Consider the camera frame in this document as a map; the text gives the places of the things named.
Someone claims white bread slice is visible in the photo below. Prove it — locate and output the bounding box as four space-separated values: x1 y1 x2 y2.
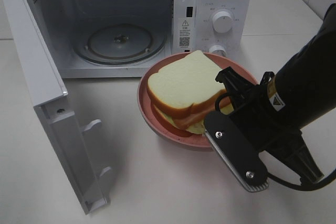
147 50 226 119

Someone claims lower white timer knob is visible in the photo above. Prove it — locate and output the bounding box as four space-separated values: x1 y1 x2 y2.
209 45 226 57

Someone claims white microwave door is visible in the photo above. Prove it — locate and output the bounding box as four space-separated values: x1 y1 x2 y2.
3 0 111 214

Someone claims white microwave oven body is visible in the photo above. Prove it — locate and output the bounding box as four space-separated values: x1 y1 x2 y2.
40 0 249 78

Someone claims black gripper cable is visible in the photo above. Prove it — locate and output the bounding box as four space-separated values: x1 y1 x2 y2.
214 92 336 192

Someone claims pink round plate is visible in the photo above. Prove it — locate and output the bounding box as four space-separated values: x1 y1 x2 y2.
138 52 257 148

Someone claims green lettuce leaf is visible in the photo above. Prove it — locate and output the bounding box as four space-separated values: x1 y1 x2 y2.
159 107 215 134

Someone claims upper white power knob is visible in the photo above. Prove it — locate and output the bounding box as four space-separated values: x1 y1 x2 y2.
212 10 233 33

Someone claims white warning label sticker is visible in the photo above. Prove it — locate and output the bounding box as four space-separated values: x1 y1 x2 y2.
177 18 192 48

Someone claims glass microwave turntable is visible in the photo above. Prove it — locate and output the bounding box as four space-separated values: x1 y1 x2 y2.
73 23 166 65

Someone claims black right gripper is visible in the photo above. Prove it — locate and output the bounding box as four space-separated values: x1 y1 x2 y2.
204 67 302 192

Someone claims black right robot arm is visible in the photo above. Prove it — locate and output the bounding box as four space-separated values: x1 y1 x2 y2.
204 4 335 193

